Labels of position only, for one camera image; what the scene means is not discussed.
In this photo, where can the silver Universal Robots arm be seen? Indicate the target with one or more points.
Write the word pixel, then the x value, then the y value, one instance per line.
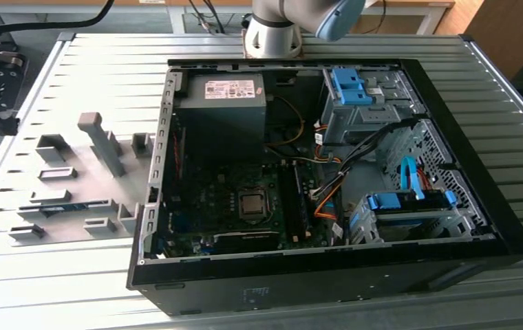
pixel 271 38

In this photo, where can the black RAM slot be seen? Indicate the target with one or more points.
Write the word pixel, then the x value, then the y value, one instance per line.
pixel 286 203

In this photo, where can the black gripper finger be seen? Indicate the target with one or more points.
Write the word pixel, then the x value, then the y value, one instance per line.
pixel 1 96

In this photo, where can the blue RAM stick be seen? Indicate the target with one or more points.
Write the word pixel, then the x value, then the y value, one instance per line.
pixel 66 207

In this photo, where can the black graphics card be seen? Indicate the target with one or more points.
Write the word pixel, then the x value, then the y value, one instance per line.
pixel 247 240

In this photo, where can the black hard disk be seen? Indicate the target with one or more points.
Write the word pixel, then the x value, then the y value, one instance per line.
pixel 426 201

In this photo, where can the silver CPU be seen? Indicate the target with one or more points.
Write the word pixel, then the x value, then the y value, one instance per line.
pixel 252 204

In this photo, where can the black CPU socket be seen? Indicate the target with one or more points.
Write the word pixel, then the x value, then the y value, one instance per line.
pixel 254 190

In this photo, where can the blue plastic disk carrier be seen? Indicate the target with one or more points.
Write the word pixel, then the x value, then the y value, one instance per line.
pixel 349 86
pixel 386 201

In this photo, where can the brown wooden cabinet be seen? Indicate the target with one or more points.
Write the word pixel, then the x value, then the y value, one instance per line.
pixel 509 31

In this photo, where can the grey power supply unit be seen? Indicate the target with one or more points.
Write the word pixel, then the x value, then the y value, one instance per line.
pixel 195 99

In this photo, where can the wooden desk with white frame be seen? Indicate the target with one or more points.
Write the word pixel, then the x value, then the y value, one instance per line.
pixel 434 20

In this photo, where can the grey metal drive cage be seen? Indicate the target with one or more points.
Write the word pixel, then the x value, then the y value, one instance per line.
pixel 426 220
pixel 371 117

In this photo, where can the black PC case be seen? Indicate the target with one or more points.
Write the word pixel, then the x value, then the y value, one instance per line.
pixel 289 285

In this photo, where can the grey plastic parts rack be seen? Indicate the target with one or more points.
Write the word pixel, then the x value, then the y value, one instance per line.
pixel 100 192

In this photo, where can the green motherboard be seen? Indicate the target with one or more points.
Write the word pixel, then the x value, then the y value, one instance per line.
pixel 206 206

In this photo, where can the wooden desk with grey frame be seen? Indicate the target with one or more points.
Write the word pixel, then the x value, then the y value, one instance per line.
pixel 36 9

